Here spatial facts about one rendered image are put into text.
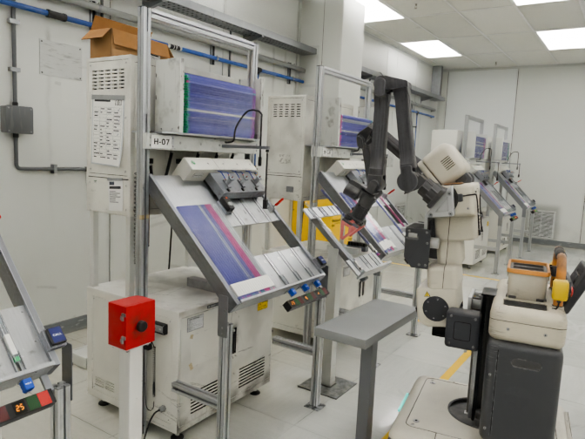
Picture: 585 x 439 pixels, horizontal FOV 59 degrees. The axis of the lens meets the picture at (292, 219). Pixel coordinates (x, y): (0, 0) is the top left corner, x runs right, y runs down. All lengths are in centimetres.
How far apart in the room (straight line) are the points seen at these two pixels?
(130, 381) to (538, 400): 143
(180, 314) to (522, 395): 138
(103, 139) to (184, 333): 97
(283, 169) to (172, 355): 172
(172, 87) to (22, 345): 130
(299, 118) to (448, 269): 180
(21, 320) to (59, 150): 230
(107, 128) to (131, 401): 123
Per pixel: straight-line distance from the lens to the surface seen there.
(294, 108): 361
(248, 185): 266
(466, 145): 676
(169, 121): 242
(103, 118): 259
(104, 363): 280
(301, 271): 253
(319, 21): 589
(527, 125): 979
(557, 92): 979
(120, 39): 265
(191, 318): 237
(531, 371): 207
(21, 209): 370
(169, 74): 244
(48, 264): 385
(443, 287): 217
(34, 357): 159
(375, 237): 336
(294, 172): 358
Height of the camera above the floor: 131
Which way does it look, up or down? 7 degrees down
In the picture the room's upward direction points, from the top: 3 degrees clockwise
